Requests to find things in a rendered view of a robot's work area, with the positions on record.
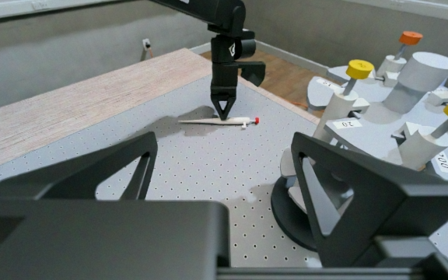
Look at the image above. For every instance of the grey rectangular bench top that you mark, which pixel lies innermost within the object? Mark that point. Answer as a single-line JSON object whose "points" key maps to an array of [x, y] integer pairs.
{"points": [[199, 161]]}

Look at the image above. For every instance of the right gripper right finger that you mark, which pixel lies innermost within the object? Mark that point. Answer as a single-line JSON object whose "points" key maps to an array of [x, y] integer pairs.
{"points": [[389, 200]]}

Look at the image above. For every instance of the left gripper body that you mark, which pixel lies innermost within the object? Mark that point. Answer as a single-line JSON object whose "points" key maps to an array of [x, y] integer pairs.
{"points": [[217, 81]]}

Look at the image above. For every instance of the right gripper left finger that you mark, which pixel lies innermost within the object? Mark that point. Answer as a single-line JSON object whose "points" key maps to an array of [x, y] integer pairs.
{"points": [[80, 176]]}

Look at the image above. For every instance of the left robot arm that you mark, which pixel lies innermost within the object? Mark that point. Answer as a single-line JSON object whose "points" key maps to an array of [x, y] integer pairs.
{"points": [[225, 17]]}

